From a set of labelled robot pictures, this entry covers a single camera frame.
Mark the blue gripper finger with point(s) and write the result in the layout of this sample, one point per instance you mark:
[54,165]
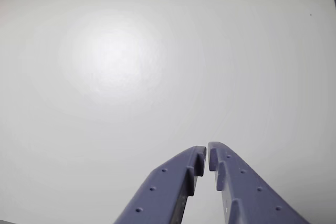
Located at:
[162,187]
[246,195]

